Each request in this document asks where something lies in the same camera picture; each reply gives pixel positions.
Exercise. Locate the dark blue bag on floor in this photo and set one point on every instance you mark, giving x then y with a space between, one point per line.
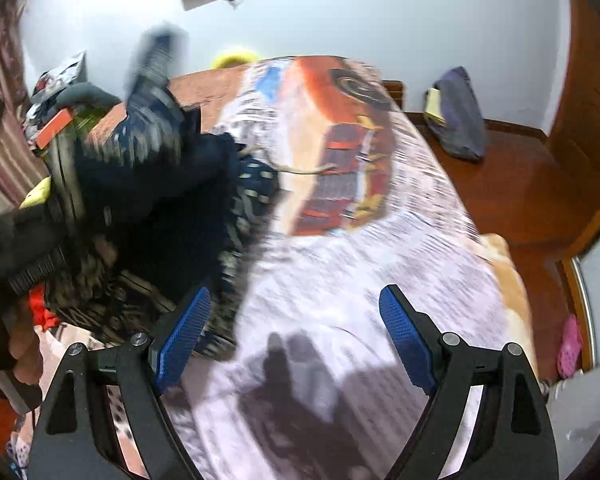
453 115

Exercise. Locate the orange shoe box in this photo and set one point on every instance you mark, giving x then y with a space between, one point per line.
55 126

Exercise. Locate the pink rubber clog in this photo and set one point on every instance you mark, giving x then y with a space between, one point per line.
570 348

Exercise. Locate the yellow foam bed headrest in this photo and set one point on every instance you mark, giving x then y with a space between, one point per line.
229 59

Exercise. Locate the navy patterned hooded garment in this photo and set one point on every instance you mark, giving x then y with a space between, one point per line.
156 209

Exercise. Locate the striped red beige curtain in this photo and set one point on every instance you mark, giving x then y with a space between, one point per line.
20 170

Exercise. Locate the pile of clutter clothes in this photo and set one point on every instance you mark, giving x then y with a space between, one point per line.
66 86

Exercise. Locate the person's left hand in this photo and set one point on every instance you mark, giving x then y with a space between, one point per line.
24 346

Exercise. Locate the newspaper print bed blanket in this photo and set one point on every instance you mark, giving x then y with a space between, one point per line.
309 386

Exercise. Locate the yellow cartoon blanket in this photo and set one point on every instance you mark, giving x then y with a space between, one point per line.
39 194

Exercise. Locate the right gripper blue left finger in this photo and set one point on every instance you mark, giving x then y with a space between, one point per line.
75 437

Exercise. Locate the red folded garment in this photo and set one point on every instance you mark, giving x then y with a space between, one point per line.
42 317

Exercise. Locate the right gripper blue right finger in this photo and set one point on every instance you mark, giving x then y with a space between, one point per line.
512 436

